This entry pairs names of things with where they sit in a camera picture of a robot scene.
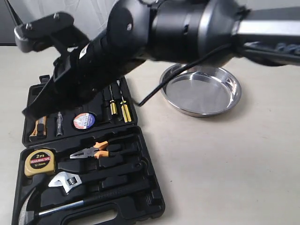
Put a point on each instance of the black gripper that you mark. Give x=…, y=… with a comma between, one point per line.
x=78, y=78

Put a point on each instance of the black plastic tool case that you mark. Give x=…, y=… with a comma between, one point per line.
x=135, y=196

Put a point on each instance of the silver adjustable wrench black handle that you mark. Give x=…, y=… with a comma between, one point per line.
x=68, y=181

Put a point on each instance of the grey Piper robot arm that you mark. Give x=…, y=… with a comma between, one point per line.
x=189, y=32

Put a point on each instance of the clear tester screwdriver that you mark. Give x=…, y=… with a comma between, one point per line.
x=59, y=121

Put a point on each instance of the orange utility knife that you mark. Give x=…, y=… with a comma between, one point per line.
x=40, y=128

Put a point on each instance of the black electrical tape roll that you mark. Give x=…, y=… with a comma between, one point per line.
x=84, y=121

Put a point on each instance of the short yellow black screwdriver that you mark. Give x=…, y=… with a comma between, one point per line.
x=113, y=106

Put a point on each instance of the yellow measuring tape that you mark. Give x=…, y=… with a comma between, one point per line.
x=39, y=161

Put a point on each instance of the long yellow black screwdriver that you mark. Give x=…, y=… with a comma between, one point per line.
x=124, y=107

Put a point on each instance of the white backdrop curtain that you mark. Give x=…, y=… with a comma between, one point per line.
x=70, y=9

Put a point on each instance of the round stainless steel tray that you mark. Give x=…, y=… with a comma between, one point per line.
x=203, y=91

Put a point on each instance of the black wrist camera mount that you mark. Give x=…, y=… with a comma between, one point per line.
x=56, y=30

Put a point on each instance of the orange handled pliers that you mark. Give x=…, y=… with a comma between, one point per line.
x=110, y=148

